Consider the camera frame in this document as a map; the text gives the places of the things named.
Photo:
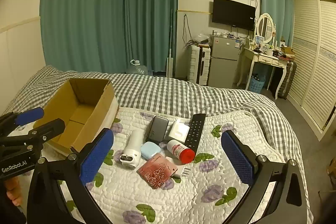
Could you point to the white floral quilt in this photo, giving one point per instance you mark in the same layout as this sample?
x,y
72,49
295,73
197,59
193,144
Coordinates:
x,y
183,200

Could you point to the dark suitcase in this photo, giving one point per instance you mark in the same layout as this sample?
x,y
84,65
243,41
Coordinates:
x,y
287,79

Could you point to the cream louvred wardrobe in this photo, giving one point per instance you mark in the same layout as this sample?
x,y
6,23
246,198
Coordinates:
x,y
312,56

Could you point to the brown cardboard box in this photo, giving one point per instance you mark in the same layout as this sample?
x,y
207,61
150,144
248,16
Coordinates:
x,y
78,113

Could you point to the white suitcase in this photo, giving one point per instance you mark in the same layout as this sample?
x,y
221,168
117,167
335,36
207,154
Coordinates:
x,y
198,64

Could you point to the white charger adapter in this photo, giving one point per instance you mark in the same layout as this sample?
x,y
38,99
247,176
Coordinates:
x,y
178,130

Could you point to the black remote control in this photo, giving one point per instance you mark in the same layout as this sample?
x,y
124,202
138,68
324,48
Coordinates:
x,y
195,129

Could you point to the blue plastic basket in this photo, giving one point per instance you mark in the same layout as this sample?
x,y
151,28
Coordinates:
x,y
256,84

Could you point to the grey checkered bed sheet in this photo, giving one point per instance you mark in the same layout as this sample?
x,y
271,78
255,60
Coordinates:
x,y
170,92

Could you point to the grey refrigerator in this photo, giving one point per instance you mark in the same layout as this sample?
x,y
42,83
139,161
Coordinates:
x,y
224,61

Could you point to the person's left hand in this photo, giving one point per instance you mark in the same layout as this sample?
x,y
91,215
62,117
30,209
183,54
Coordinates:
x,y
14,192

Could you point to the black wall television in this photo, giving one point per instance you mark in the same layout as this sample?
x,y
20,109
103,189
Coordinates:
x,y
233,14

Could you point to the green curtain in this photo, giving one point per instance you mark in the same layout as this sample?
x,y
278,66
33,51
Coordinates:
x,y
152,16
84,16

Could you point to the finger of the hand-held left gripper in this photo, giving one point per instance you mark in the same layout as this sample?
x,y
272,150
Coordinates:
x,y
47,129
29,116

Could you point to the white oval mirror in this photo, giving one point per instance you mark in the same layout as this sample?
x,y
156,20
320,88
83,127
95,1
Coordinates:
x,y
265,27

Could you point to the pink floral packet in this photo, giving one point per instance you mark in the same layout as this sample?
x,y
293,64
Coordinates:
x,y
156,171

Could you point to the light blue case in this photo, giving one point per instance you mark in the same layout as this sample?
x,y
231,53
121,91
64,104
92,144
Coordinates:
x,y
150,150

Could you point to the white mop pole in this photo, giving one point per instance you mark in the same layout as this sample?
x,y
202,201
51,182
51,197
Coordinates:
x,y
170,56

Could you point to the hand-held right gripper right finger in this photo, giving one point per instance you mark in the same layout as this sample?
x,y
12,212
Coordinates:
x,y
237,161

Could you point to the white bottle with red cap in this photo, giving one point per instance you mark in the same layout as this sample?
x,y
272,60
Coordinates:
x,y
178,149

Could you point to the clear water jug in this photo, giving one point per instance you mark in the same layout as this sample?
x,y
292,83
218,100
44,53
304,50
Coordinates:
x,y
137,68

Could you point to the white vanity desk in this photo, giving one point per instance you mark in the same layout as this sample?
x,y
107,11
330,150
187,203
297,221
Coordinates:
x,y
262,58

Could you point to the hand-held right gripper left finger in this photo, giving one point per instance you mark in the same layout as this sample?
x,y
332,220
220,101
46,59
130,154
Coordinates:
x,y
97,155

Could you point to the light blue curtain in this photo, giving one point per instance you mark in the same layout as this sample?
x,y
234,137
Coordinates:
x,y
275,3

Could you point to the black power bank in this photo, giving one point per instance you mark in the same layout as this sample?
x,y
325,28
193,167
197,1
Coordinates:
x,y
157,128

